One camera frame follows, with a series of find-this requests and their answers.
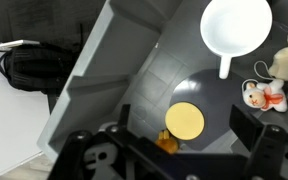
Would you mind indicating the black backpack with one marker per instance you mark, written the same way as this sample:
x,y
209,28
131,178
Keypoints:
x,y
37,70

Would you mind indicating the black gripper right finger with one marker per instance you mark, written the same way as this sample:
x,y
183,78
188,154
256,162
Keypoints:
x,y
245,126

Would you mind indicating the white lamb plush red scarf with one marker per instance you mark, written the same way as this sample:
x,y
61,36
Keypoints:
x,y
260,96

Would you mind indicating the white cabinet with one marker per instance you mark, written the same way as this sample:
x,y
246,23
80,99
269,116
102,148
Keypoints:
x,y
10,126

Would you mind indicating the brown toy object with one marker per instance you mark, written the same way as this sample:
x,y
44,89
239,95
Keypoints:
x,y
167,144

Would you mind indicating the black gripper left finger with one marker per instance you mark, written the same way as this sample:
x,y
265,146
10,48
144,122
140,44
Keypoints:
x,y
124,115

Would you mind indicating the pale yellow round disc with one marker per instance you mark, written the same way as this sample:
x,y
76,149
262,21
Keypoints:
x,y
184,120

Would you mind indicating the gray plastic storage bin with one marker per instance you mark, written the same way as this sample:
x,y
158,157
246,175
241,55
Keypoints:
x,y
117,50

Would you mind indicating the dark gray round plate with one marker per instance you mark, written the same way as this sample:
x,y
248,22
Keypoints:
x,y
214,96

